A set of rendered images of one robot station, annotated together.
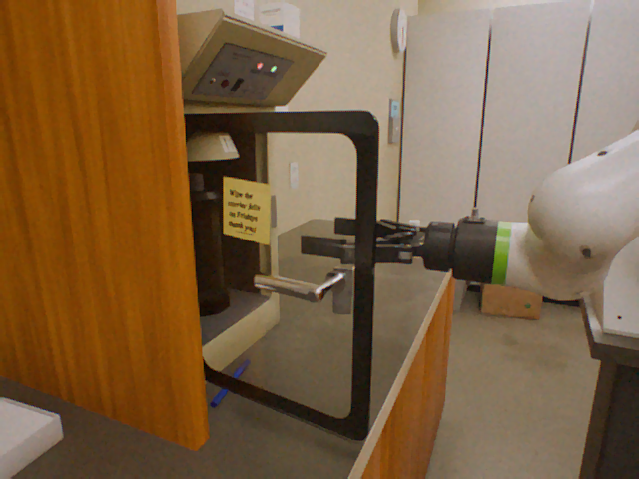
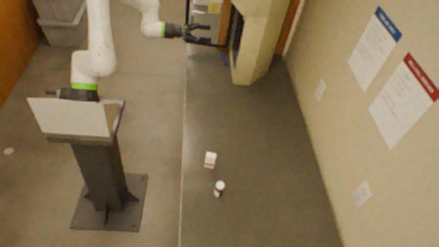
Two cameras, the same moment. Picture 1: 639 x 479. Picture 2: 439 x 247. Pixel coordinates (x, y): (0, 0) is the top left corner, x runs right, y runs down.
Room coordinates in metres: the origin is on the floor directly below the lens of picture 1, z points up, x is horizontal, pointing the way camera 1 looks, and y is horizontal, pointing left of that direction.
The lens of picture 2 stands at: (2.09, -0.80, 2.18)
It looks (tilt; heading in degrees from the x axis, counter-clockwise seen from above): 48 degrees down; 145
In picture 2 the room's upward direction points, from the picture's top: 11 degrees clockwise
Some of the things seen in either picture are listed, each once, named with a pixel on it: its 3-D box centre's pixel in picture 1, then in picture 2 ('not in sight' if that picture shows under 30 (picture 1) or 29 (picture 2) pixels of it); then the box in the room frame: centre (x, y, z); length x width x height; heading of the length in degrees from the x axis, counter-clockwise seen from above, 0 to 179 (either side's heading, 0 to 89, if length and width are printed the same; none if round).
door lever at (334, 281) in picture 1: (298, 282); not in sight; (0.46, 0.03, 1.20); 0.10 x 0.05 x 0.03; 59
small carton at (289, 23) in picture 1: (279, 25); not in sight; (0.80, 0.07, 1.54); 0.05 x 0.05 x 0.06; 61
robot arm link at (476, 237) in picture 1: (473, 247); (170, 29); (0.60, -0.22, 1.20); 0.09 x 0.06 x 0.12; 156
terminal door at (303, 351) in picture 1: (264, 272); (209, 19); (0.52, 0.07, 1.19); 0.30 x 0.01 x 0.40; 59
